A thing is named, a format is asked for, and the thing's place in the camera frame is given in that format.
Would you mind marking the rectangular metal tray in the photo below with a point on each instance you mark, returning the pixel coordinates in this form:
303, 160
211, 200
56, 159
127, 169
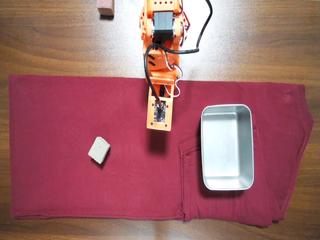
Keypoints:
225, 145

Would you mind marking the pink sponge block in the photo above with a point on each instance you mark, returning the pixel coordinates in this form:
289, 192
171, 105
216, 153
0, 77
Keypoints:
106, 8

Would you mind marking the dark red cloth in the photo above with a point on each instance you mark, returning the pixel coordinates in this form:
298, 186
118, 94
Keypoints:
75, 112

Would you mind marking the beige cube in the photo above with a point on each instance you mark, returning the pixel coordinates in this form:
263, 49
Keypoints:
98, 150

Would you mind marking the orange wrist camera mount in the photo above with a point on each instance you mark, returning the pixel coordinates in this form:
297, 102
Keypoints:
150, 120

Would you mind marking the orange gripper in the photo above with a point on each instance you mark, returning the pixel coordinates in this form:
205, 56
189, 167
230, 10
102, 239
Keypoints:
168, 88

